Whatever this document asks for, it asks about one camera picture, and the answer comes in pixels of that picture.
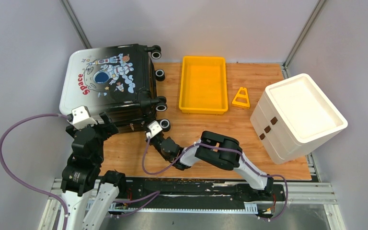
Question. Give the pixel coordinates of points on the yellow triangular bracket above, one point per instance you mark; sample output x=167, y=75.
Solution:
x=241, y=99

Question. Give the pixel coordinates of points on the white drawer cabinet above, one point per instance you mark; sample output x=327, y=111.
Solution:
x=293, y=117

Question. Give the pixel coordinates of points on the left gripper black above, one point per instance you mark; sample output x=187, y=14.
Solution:
x=108, y=130

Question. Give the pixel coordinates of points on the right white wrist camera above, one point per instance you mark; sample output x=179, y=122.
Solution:
x=154, y=128

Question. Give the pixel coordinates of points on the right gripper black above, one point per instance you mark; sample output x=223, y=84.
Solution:
x=152, y=139

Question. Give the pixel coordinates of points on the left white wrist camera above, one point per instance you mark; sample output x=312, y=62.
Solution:
x=80, y=118

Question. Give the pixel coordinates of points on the yellow plastic tray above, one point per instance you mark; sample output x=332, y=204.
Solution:
x=203, y=87

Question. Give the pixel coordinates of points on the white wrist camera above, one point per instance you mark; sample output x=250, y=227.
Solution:
x=80, y=118
x=154, y=128

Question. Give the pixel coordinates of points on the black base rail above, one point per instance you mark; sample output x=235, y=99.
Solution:
x=181, y=193

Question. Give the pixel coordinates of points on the black white space suitcase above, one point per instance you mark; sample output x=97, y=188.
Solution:
x=117, y=80

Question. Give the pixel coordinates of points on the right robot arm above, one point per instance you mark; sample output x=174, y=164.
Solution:
x=215, y=149

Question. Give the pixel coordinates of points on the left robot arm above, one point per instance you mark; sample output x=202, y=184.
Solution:
x=82, y=170

